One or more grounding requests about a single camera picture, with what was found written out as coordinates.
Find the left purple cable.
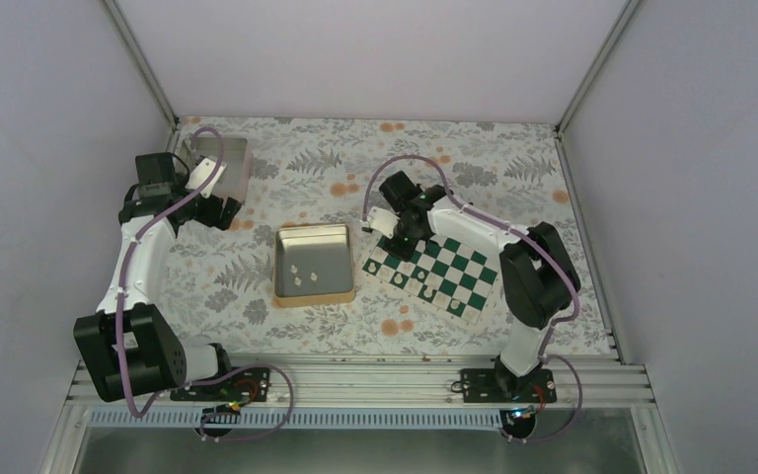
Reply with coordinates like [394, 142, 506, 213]
[112, 127, 295, 444]

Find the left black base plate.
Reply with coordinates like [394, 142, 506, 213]
[170, 367, 270, 404]

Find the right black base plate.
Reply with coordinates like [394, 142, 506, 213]
[450, 368, 558, 404]

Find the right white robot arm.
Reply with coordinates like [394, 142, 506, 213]
[362, 172, 581, 402]

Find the yellow rimmed metal tray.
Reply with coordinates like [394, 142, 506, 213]
[273, 223, 356, 308]

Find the aluminium mounting rail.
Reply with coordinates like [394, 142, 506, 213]
[64, 355, 656, 410]

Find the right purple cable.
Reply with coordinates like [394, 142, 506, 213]
[361, 154, 584, 446]

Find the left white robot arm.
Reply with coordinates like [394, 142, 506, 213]
[73, 152, 241, 402]

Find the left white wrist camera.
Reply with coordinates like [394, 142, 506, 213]
[186, 158, 226, 198]

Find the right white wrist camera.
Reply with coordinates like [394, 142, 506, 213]
[361, 206, 399, 239]

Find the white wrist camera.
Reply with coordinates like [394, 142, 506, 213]
[361, 206, 399, 239]
[186, 158, 226, 198]

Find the pink rimmed metal tray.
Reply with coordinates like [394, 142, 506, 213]
[178, 134, 254, 203]

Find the floral table cloth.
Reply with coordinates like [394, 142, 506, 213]
[158, 117, 611, 356]

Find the purple cable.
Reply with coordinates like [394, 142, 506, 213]
[361, 154, 584, 446]
[112, 127, 295, 444]

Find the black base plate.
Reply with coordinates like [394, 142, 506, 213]
[170, 367, 270, 404]
[450, 368, 558, 404]

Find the green white chess board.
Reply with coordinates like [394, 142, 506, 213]
[359, 236, 498, 327]

